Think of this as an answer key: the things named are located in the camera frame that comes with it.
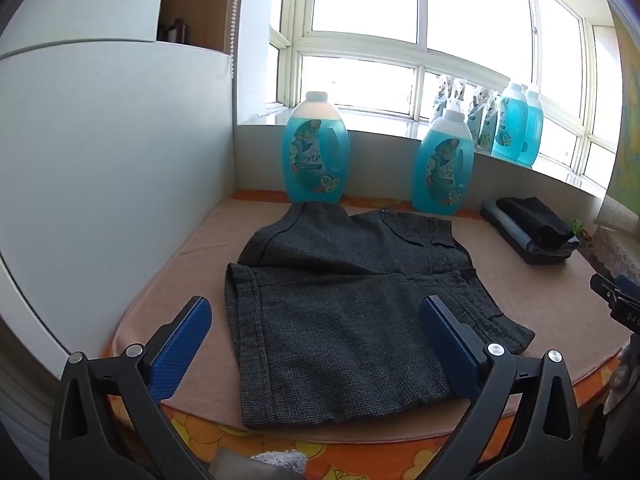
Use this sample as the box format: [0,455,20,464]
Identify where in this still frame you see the dark grey tweed pants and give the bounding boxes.
[224,203,535,427]

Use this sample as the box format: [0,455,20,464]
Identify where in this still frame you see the orange floral bedsheet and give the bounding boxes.
[102,188,622,480]

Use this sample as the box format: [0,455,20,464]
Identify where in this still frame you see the stack of folded dark clothes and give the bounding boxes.
[480,197,580,266]

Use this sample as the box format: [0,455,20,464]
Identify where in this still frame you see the white radiator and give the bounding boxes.
[1,321,60,479]

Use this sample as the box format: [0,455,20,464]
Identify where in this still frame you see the blue detergent bottle right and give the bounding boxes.
[411,108,474,216]

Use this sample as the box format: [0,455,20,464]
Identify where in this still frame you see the far blue bottle on sill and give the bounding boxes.
[518,89,544,167]

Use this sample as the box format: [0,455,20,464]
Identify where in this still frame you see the blue detergent bottle on sill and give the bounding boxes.
[492,82,528,160]

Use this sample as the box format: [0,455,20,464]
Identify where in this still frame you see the refill pouches on sill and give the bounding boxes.
[432,75,498,154]

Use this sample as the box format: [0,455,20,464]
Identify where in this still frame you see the blue detergent bottle left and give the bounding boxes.
[281,91,350,204]

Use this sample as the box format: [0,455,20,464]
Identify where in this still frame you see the white wardrobe cabinet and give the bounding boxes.
[0,0,237,480]

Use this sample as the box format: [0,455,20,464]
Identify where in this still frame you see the white window frame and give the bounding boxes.
[267,0,622,188]

